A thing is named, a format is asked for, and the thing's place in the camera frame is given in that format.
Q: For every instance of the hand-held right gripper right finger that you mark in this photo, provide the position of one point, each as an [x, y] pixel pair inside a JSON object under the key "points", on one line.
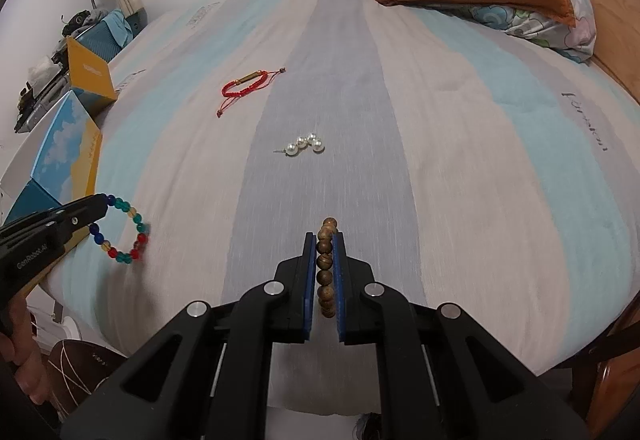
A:
{"points": [[350, 290]]}

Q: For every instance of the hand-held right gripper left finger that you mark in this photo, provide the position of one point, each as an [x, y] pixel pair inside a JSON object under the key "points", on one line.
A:
{"points": [[300, 290]]}

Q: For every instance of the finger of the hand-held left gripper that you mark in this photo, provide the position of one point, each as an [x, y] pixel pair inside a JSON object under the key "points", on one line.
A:
{"points": [[50, 215], [75, 225]]}

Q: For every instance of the blue and yellow cardboard box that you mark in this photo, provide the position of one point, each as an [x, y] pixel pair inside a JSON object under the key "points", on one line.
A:
{"points": [[65, 134]]}

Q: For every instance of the person's left hand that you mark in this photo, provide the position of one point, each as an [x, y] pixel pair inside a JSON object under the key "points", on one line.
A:
{"points": [[22, 350]]}

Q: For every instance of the white plastic object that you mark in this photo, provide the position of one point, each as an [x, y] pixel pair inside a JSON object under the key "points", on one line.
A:
{"points": [[55, 322]]}

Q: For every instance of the brown patterned cloth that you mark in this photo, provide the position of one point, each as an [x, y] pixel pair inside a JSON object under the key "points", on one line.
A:
{"points": [[75, 370]]}

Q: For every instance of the grey case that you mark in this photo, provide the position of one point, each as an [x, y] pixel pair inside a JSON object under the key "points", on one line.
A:
{"points": [[45, 94]]}

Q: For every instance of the yellow open box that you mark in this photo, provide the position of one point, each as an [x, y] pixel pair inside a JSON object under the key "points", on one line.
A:
{"points": [[90, 69]]}

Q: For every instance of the teal storage box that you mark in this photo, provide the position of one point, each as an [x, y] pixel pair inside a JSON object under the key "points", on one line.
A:
{"points": [[107, 52]]}

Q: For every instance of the striped blue grey bed sheet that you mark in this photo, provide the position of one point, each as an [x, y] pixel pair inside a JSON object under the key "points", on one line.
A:
{"points": [[450, 144]]}

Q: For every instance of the dark clutter pile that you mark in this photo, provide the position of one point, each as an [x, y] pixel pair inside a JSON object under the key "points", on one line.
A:
{"points": [[80, 19]]}

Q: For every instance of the light blue cloth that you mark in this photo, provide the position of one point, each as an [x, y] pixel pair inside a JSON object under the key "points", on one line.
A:
{"points": [[117, 22]]}

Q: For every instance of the floral pastel pillow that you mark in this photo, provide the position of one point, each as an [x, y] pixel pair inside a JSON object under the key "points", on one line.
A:
{"points": [[565, 19]]}

